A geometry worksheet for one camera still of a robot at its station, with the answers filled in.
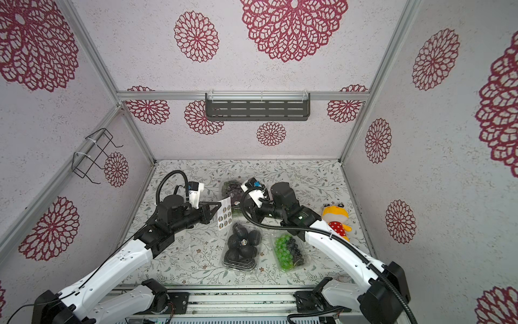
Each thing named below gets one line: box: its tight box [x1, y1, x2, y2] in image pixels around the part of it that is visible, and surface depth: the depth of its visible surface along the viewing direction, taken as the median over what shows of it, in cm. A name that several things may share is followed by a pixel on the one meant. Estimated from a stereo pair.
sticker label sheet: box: [217, 196, 233, 231], surface depth 79 cm
